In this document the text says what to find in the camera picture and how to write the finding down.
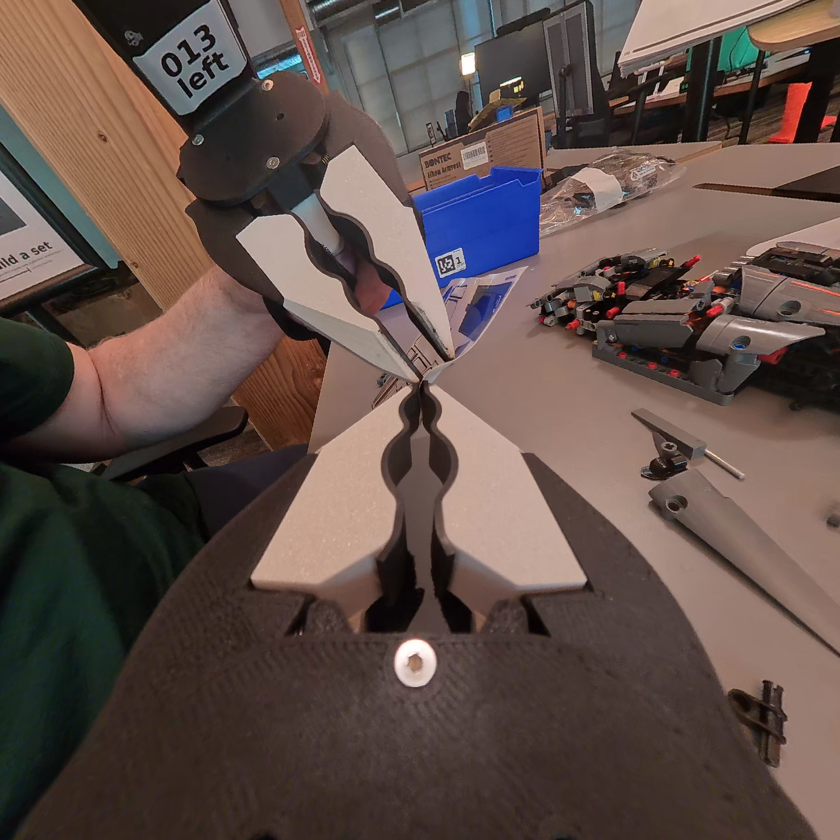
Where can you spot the long grey lego panel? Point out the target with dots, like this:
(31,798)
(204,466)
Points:
(735,538)

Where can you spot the grey mesh office chair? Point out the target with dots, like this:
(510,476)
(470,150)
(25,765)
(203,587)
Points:
(577,52)

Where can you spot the blue plastic bin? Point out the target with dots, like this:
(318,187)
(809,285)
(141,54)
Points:
(485,216)

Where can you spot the white tilted board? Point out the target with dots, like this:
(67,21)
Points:
(689,26)

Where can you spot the lego instruction sheet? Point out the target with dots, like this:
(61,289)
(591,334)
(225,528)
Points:
(485,308)

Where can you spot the person's green shirt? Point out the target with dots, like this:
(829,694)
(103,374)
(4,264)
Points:
(65,558)

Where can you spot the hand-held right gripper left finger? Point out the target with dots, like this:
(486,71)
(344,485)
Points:
(334,512)

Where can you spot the orange object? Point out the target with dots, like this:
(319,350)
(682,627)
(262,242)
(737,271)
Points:
(794,115)

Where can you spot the person's left hand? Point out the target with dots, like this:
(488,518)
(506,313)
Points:
(253,315)

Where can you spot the grey black lego car model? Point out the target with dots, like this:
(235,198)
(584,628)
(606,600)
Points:
(656,315)

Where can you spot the brown cardboard box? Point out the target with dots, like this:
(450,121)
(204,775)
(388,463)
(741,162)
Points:
(505,148)

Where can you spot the slim wooden pillar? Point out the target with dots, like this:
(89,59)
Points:
(289,39)

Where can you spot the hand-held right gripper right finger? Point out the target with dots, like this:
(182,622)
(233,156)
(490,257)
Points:
(505,518)

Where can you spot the framed poster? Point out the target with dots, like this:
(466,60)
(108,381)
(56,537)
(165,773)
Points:
(33,236)

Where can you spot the black chair armrest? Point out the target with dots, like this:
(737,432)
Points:
(177,439)

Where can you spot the grey lego piece with axle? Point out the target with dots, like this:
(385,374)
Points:
(669,430)

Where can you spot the person's leg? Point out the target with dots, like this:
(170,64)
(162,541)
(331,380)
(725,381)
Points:
(249,485)

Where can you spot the clear plastic bag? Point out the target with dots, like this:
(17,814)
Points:
(610,190)

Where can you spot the black computer monitor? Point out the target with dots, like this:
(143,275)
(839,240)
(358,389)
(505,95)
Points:
(512,59)

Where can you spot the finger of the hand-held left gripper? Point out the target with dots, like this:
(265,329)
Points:
(295,262)
(374,203)

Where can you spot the white monitor stand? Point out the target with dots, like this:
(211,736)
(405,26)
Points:
(807,236)

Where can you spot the wide wooden post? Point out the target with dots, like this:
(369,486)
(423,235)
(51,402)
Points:
(98,131)

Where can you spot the red white sign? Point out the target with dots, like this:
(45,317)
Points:
(312,59)

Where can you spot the black lego connector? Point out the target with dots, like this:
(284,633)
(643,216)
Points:
(754,712)

